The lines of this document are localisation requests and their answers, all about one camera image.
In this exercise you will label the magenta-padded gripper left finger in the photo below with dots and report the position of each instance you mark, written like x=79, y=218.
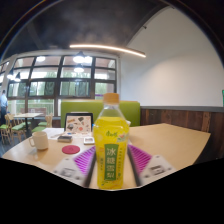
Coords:
x=70, y=170

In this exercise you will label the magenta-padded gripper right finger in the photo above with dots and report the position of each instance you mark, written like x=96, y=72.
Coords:
x=156, y=169

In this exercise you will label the yellow drink bottle orange cap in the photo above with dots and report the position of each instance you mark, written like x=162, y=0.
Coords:
x=111, y=146

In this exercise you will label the flat round red coaster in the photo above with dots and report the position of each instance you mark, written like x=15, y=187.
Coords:
x=71, y=149

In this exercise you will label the small dark box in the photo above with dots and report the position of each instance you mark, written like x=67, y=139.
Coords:
x=65, y=138

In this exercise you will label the small white card case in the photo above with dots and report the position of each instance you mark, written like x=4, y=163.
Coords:
x=88, y=140

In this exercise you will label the open white book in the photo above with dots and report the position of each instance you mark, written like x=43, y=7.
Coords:
x=55, y=132

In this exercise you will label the white ceramic mug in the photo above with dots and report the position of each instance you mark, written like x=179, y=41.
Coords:
x=40, y=140

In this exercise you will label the black tablet with stickers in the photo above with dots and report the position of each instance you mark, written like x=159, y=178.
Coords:
x=78, y=124

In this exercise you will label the green upholstered booth bench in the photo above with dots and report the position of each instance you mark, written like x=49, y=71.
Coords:
x=80, y=107

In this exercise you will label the wooden dining table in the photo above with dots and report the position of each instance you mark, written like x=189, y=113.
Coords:
x=28, y=115

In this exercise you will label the wooden chairs with green seats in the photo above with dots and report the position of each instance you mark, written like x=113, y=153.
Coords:
x=15, y=127

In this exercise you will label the person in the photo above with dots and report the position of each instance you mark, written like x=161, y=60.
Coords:
x=3, y=101

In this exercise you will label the pendant ceiling lamps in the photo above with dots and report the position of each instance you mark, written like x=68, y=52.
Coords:
x=79, y=59

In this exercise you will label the long curved light strip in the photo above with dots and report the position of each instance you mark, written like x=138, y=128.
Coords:
x=106, y=47

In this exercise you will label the dark-framed window wall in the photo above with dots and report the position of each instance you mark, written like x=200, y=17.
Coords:
x=57, y=83

